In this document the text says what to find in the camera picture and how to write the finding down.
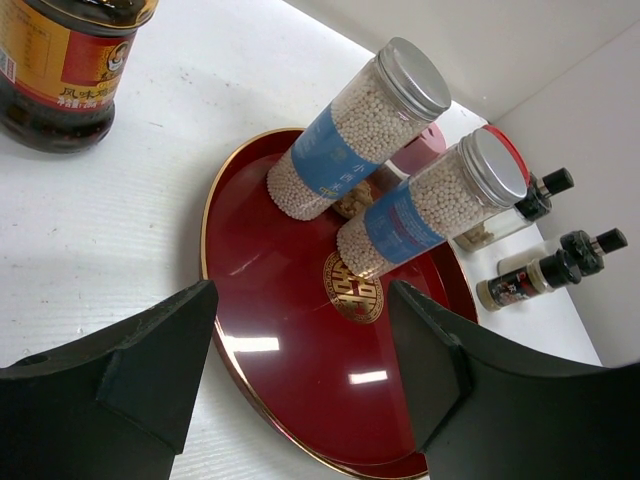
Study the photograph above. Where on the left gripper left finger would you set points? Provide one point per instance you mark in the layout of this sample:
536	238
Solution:
115	404

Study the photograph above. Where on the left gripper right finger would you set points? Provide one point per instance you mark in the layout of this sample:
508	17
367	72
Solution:
482	406

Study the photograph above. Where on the black cap brown spice bottle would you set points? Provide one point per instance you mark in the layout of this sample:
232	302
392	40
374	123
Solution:
537	277

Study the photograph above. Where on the black cap grinder bottle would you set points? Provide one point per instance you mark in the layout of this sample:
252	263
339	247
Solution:
535	205
588	251

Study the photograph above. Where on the white lid spice jar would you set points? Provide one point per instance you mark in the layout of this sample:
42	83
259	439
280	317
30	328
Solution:
467	184

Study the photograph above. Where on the pink cap small jar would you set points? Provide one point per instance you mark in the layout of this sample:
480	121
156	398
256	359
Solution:
417	154

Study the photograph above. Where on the red lid sauce jar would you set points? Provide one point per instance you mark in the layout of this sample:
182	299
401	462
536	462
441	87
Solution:
61	64
504	139

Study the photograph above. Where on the silver lid blue label jar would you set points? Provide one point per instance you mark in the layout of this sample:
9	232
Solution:
395	96

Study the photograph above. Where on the red round tray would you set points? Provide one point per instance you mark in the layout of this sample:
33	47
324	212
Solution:
308	343

